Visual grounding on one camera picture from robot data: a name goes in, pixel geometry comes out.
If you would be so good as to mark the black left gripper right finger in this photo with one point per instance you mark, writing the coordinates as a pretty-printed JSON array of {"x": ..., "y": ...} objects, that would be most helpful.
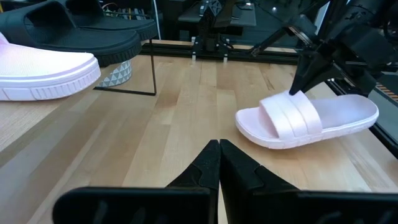
[{"x": 280, "y": 205}]

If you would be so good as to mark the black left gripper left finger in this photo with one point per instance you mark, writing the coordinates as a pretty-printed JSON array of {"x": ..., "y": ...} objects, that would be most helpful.
[{"x": 140, "y": 205}]

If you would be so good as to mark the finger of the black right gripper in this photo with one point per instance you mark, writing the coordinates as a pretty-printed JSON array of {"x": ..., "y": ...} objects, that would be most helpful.
[{"x": 306, "y": 74}]

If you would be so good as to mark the pink foam slide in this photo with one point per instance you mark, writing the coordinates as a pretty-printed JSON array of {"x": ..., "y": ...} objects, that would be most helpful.
[
  {"x": 311, "y": 124},
  {"x": 46, "y": 71}
]

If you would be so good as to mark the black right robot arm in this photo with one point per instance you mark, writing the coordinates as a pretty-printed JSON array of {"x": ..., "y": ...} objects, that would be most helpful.
[{"x": 214, "y": 37}]

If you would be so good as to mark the wooden shelf with black legs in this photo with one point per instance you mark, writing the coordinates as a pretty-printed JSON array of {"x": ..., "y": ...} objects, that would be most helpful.
[{"x": 25, "y": 118}]

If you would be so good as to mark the green plant in patterned pot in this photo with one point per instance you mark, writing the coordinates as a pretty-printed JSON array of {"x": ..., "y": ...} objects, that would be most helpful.
[{"x": 119, "y": 74}]

